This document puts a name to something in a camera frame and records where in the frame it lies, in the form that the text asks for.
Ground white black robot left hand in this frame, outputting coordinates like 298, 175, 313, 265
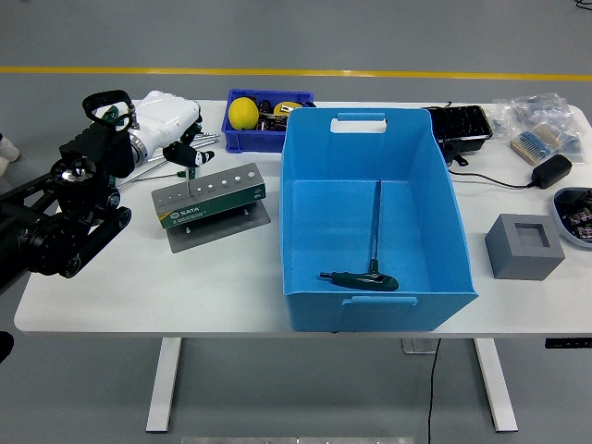
132, 90, 216, 168

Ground green silver wrench stand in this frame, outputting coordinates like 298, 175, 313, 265
151, 162, 272, 254

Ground large blue plastic box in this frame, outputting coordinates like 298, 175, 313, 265
279, 106, 479, 333

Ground large green T-handle hex wrench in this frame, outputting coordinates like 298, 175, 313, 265
318, 179, 401, 292

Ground yellow lemon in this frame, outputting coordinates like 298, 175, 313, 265
229, 96, 259, 130

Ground small blue parts bin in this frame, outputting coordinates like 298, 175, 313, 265
221, 89, 316, 154

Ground person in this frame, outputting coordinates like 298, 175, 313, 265
0, 133, 22, 176

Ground white table leg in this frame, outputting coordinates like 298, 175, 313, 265
474, 338, 518, 434
145, 337, 182, 434

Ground black plastic tray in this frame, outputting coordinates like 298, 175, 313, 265
423, 105, 494, 167

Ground grey table foot plate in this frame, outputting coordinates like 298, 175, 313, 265
401, 338, 440, 355

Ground clear plastic parts bags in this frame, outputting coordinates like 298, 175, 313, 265
490, 92, 585, 156

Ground blue resistor strip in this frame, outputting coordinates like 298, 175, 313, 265
510, 124, 563, 166

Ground grey foam block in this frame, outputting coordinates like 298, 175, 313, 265
484, 213, 567, 281

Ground black power adapter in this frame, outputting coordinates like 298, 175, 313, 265
530, 154, 574, 190

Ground oval grey dish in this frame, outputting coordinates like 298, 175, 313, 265
552, 187, 592, 251

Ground short green T-handle hex wrench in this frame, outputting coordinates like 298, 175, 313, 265
115, 168, 196, 187

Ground black adapter cord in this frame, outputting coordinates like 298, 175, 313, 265
447, 170, 536, 190

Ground black floor cable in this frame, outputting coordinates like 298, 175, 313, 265
425, 338, 443, 444

